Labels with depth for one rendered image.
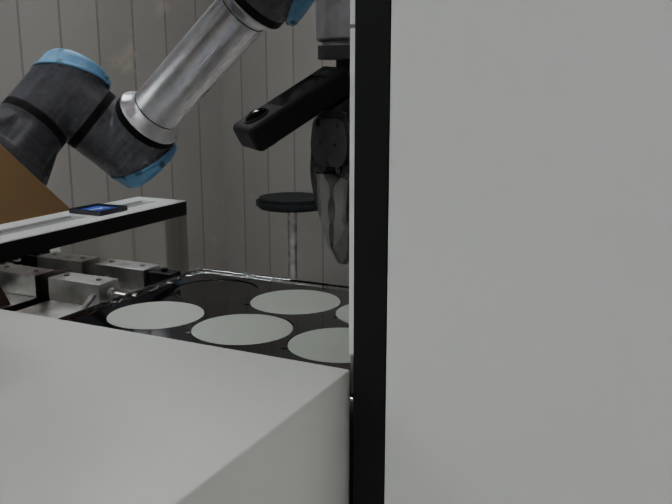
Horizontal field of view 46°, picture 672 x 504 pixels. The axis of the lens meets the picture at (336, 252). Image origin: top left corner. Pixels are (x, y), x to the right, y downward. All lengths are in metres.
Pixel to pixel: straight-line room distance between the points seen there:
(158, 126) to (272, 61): 2.94
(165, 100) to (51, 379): 0.88
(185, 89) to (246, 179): 3.17
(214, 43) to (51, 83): 0.28
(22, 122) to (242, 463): 1.02
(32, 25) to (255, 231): 1.56
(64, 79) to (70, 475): 1.05
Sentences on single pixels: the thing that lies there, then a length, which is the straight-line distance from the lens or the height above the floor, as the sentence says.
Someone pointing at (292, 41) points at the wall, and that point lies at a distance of 4.18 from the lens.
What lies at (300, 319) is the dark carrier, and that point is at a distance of 0.82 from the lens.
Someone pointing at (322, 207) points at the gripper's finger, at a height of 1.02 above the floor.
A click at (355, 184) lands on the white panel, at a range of 0.47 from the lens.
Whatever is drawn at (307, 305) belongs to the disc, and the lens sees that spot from 0.87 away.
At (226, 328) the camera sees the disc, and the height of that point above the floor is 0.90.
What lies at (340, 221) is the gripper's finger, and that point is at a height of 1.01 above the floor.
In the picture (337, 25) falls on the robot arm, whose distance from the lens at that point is 0.75.
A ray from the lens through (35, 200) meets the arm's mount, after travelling 1.32.
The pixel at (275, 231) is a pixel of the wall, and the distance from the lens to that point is 4.36.
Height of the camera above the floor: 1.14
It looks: 13 degrees down
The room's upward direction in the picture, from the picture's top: straight up
